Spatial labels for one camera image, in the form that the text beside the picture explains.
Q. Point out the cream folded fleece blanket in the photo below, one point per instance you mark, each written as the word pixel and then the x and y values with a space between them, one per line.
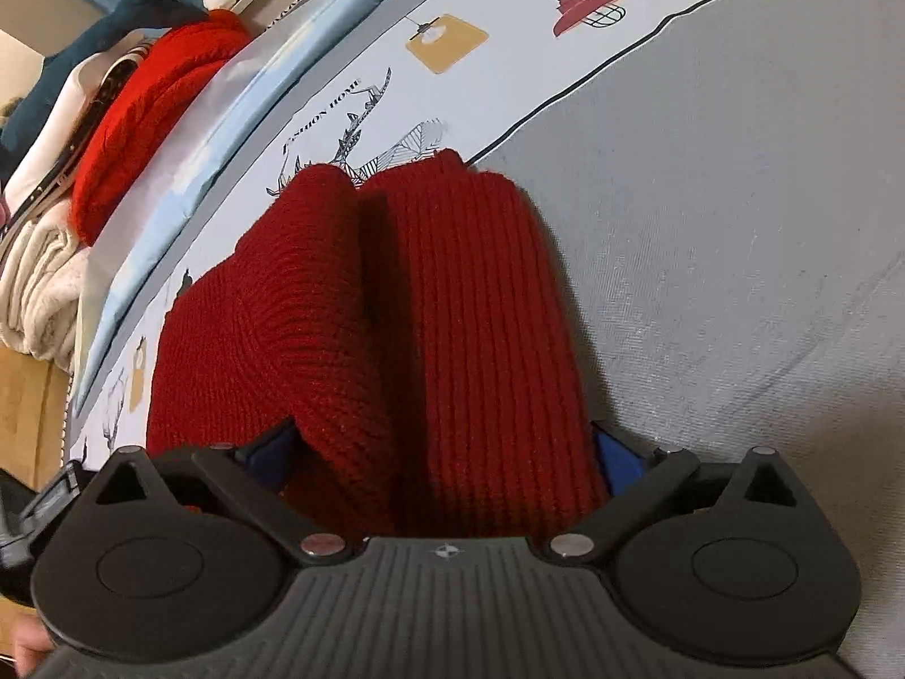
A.
pixel 42 279

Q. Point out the blue shark plush toy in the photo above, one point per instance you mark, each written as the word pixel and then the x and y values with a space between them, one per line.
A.
pixel 31 114

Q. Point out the dark red knit sweater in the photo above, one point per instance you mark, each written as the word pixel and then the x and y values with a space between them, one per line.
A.
pixel 412 330

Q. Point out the light blue folded duvet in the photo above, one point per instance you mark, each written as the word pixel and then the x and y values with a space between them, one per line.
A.
pixel 154 246

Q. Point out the bright red folded knit blanket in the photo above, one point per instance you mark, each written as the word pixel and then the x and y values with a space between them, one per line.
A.
pixel 152 101

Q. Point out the white folded cloth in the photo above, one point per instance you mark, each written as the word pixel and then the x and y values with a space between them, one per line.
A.
pixel 49 134

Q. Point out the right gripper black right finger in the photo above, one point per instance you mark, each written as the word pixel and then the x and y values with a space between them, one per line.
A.
pixel 731 563

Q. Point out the grey printed bed sheet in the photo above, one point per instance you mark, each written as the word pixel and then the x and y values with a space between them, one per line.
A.
pixel 723 184

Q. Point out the person's left hand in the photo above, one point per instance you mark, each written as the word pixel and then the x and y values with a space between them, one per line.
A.
pixel 31 644

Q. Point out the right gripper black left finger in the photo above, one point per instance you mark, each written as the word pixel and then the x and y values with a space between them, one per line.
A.
pixel 165 558

